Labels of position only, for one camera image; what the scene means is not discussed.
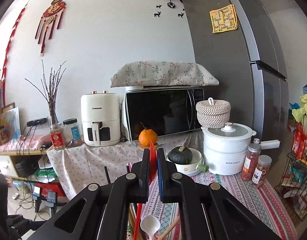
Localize black chopstick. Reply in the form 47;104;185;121
104;166;111;184

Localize bamboo chopstick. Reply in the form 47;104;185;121
157;216;180;240
128;203;143;239

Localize white plastic spoon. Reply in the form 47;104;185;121
140;215;160;240

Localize red chopstick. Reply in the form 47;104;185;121
133;140;157;240

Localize floral white cabinet cloth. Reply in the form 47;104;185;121
46;129;204;201

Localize dark green squash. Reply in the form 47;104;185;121
168;146;193;165

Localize white electric cooking pot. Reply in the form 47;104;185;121
201;122;280;176

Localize jar of red snacks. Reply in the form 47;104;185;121
241;143;261;181

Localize blue label plastic jar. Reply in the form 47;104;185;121
63;118;83;147

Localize glass jar with tomatoes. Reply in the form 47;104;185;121
139;143;159;150

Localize orange tangerine on jar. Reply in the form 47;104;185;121
138;124;158;147

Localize red label nut jar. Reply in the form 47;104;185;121
49;123;65;150

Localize woven lidded basket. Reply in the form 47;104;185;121
196;98;231;128

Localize white air fryer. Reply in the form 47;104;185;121
81;91;121;147

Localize black power strip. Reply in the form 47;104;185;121
26;118;49;127

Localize black microwave oven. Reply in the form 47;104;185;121
122;87;204;141

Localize red plastic bag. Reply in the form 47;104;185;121
292;122;307;160

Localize vase with dry branches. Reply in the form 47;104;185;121
25;60;66;125

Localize leafy green vegetables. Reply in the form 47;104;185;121
291;93;307;198

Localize floral cloth microwave cover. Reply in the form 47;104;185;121
111;61;219;88

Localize grey refrigerator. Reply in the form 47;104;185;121
181;0;288;162

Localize yellow fridge magnet pad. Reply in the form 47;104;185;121
209;4;238;34

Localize red Chinese knot decoration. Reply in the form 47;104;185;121
35;0;67;57

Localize white bowl green handle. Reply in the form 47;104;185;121
167;148;209;177

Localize jar of ring snacks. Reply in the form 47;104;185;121
252;155;272;187

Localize black wire storage rack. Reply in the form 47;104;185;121
275;119;307;225

